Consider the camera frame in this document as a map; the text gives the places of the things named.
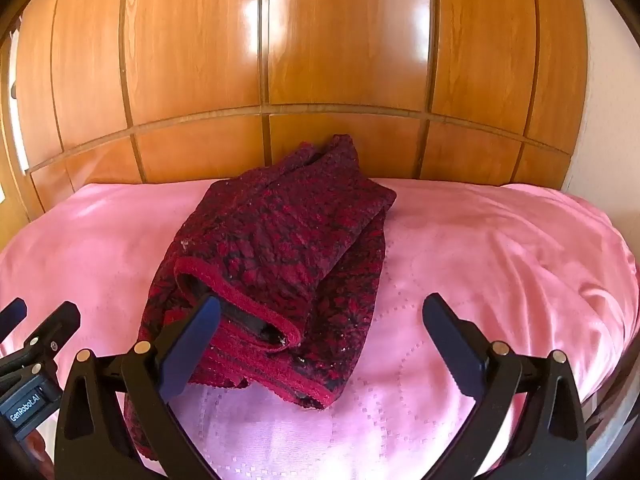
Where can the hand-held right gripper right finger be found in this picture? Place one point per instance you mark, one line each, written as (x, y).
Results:
(456, 347)

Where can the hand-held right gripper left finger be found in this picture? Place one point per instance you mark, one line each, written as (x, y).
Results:
(186, 347)

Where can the pink quilted bedspread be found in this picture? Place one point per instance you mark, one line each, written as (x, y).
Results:
(500, 260)

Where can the dark red patterned knit garment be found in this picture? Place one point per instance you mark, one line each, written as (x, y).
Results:
(280, 240)

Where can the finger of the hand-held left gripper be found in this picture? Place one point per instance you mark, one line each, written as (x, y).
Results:
(14, 315)
(60, 325)

